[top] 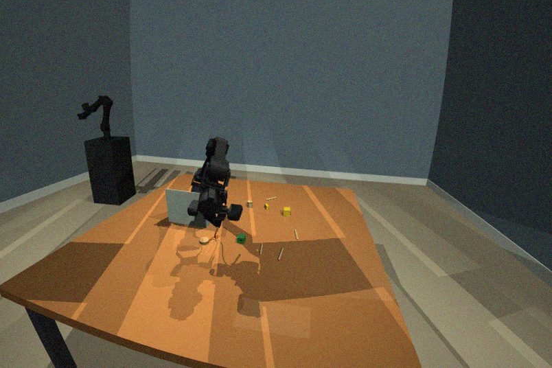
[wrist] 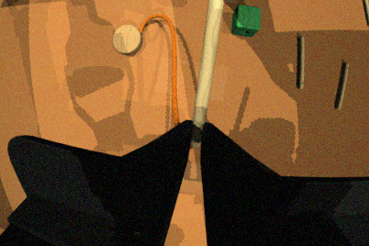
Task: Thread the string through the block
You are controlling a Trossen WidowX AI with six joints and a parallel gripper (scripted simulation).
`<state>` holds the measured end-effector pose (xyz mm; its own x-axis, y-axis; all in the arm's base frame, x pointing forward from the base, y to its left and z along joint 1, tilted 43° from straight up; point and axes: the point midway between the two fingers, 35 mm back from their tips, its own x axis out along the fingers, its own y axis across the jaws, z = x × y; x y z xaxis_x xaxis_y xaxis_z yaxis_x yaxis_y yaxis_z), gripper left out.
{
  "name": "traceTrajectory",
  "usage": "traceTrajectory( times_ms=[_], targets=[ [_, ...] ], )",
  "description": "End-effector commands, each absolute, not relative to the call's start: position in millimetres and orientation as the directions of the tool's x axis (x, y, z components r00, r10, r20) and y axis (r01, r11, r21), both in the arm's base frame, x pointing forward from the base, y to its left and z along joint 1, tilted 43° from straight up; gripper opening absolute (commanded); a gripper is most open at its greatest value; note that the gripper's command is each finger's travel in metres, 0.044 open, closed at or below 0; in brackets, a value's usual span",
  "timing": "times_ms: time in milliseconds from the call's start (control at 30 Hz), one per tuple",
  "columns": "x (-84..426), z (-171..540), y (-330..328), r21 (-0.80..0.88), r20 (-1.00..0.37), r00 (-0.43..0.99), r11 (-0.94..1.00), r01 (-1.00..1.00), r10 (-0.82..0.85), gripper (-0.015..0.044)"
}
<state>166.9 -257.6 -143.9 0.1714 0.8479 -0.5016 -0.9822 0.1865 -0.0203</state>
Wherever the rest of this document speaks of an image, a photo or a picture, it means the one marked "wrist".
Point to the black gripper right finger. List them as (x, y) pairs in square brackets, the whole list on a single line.
[(247, 204)]

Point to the tan round wooden button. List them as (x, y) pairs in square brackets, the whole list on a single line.
[(127, 39)]

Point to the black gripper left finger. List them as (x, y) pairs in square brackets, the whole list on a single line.
[(139, 189)]

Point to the orange string with wooden stick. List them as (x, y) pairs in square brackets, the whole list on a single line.
[(206, 67)]

